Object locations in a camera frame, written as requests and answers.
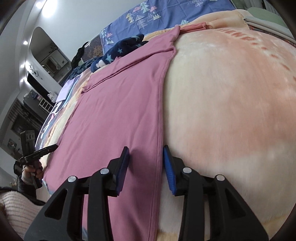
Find dark teal fleece blanket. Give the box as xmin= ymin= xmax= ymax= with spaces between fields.
xmin=68 ymin=56 xmax=98 ymax=80

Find pink knit sleeve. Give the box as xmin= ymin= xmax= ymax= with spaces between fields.
xmin=1 ymin=191 xmax=45 ymax=238

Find peach plush blanket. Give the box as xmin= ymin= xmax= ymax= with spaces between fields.
xmin=45 ymin=10 xmax=295 ymax=240

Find folded lavender garment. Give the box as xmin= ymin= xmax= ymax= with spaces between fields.
xmin=55 ymin=75 xmax=80 ymax=103

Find blue tree-print duvet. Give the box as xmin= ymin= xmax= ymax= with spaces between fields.
xmin=100 ymin=0 xmax=235 ymax=53

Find folded coral pink garment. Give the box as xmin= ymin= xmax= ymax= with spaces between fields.
xmin=179 ymin=22 xmax=207 ymax=35

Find navy star-pattern fleece garment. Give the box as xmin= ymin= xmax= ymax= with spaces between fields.
xmin=90 ymin=34 xmax=147 ymax=73

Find green pillow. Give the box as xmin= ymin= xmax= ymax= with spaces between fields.
xmin=244 ymin=7 xmax=295 ymax=44

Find person's left hand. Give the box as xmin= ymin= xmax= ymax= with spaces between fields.
xmin=21 ymin=161 xmax=44 ymax=185

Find pink long-sleeve shirt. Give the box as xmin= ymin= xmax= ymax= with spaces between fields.
xmin=44 ymin=26 xmax=180 ymax=240

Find white cat figurine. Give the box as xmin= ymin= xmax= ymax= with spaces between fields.
xmin=47 ymin=91 xmax=58 ymax=103

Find white shelf rack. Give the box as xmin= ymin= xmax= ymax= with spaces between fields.
xmin=39 ymin=97 xmax=53 ymax=114

